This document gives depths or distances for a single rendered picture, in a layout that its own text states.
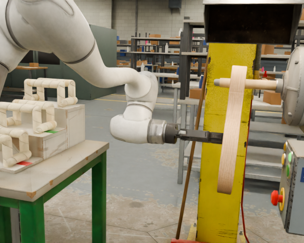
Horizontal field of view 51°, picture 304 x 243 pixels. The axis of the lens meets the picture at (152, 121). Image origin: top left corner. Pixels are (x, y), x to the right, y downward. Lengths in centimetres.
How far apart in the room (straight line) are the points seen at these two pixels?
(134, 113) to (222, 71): 96
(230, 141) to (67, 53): 51
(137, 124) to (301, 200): 58
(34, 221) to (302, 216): 75
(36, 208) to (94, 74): 46
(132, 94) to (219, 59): 93
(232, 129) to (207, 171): 118
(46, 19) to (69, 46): 8
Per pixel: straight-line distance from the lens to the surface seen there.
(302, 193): 84
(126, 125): 114
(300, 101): 101
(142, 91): 115
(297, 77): 102
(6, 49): 79
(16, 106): 133
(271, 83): 111
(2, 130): 129
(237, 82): 100
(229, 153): 95
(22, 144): 124
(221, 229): 229
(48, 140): 128
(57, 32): 71
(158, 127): 112
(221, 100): 201
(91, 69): 82
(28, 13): 71
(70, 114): 138
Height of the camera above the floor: 134
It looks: 12 degrees down
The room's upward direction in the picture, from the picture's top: 2 degrees clockwise
